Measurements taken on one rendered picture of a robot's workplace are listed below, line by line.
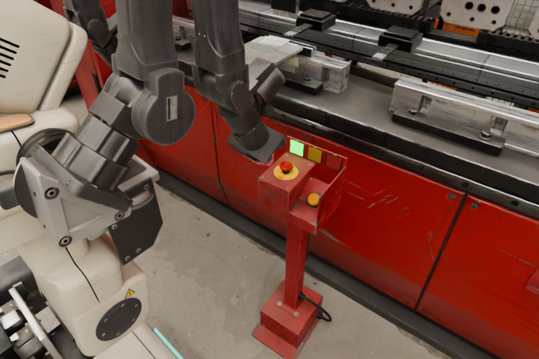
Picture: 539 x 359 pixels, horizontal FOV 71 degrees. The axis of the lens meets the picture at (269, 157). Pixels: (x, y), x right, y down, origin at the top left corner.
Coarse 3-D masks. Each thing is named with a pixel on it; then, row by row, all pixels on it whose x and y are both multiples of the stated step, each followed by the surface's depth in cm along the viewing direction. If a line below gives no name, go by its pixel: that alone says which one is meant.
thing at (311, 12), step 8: (304, 16) 145; (312, 16) 143; (320, 16) 143; (328, 16) 145; (296, 24) 148; (304, 24) 144; (312, 24) 144; (320, 24) 142; (328, 24) 145; (288, 32) 137; (296, 32) 138
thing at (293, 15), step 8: (272, 0) 126; (280, 0) 124; (288, 0) 123; (296, 0) 121; (272, 8) 128; (280, 8) 126; (288, 8) 124; (296, 8) 123; (288, 16) 127; (296, 16) 125
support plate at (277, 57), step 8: (256, 40) 132; (248, 48) 127; (280, 48) 127; (288, 48) 127; (296, 48) 127; (248, 56) 121; (256, 56) 121; (264, 56) 121; (272, 56) 121; (280, 56) 121; (288, 56) 122
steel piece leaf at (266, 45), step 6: (252, 42) 126; (258, 42) 130; (264, 42) 130; (270, 42) 130; (276, 42) 130; (282, 42) 130; (258, 48) 126; (264, 48) 124; (270, 48) 123; (276, 48) 126
